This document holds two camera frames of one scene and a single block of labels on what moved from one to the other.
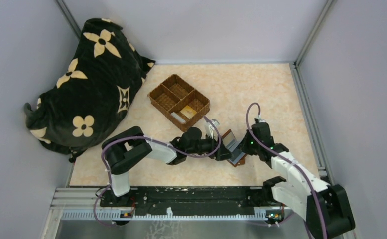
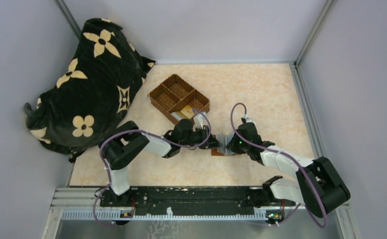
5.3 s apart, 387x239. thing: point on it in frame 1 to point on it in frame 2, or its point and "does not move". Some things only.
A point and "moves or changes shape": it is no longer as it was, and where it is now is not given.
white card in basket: (174, 114) does not move
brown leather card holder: (233, 146) moves or changes shape
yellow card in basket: (189, 111) does not move
